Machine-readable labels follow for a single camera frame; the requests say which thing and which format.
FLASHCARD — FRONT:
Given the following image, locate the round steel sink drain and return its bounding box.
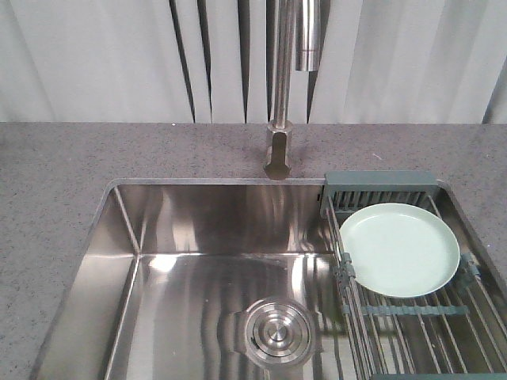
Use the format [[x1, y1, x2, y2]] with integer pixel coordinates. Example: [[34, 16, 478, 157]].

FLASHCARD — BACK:
[[231, 297, 322, 369]]

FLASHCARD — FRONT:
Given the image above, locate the green wire dish rack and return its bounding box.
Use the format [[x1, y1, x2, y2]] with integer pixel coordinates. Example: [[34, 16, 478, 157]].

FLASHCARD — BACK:
[[320, 171, 506, 379]]

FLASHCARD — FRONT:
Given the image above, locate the stainless steel sink basin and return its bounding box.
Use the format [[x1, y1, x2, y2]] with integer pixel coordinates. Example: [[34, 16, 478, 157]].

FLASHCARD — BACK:
[[32, 178, 356, 379]]

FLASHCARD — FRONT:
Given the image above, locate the light green round plate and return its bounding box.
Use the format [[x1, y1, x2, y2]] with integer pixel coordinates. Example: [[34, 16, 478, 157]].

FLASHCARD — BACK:
[[340, 203, 460, 298]]

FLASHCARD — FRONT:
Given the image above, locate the steel kitchen faucet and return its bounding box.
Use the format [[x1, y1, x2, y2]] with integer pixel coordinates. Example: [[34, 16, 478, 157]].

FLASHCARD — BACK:
[[264, 0, 322, 181]]

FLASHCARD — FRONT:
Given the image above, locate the white pleated curtain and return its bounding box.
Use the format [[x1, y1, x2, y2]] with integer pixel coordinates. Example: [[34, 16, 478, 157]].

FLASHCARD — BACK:
[[1, 1, 506, 124]]

